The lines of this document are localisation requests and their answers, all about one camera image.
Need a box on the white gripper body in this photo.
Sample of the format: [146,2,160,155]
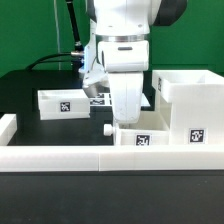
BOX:
[83,40,149,124]

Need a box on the white front drawer box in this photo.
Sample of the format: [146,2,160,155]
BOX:
[104,111,169,146]

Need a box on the white drawer box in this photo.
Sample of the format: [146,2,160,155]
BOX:
[104,111,169,146]
[38,89,90,120]

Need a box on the white drawer cabinet frame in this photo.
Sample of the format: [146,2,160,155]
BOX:
[152,70,224,145]

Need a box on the white rear drawer box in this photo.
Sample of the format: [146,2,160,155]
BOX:
[38,89,90,120]

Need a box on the white marker sheet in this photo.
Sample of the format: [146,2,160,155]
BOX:
[90,93,150,107]

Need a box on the white left fence piece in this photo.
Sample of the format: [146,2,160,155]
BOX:
[0,114,17,146]

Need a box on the black cable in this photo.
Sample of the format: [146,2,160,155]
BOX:
[25,0,84,71]

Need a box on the white front fence rail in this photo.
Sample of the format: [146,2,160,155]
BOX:
[0,145,224,172]

